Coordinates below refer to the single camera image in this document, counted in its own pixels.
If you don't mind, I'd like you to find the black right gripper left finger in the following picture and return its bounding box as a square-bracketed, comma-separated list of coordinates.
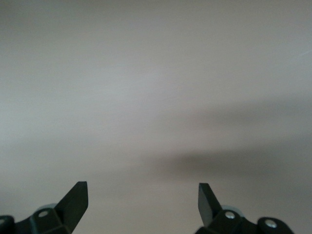
[0, 181, 89, 234]

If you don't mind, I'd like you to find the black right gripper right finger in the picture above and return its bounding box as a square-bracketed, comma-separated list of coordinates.
[196, 183, 292, 234]

